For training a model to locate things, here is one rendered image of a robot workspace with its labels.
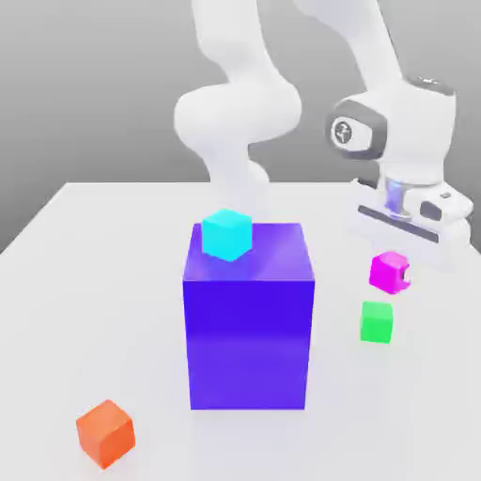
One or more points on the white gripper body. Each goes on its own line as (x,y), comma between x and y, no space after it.
(447,248)

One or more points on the small magenta cube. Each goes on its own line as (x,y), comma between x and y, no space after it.
(387,272)

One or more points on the small cyan cube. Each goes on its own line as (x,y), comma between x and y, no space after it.
(226,235)

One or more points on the small green cube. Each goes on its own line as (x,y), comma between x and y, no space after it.
(376,322)

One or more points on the small orange cube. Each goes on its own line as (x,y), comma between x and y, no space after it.
(106,435)

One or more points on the large blue box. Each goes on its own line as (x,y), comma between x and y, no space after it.
(248,338)

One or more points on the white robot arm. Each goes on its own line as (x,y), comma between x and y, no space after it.
(240,112)

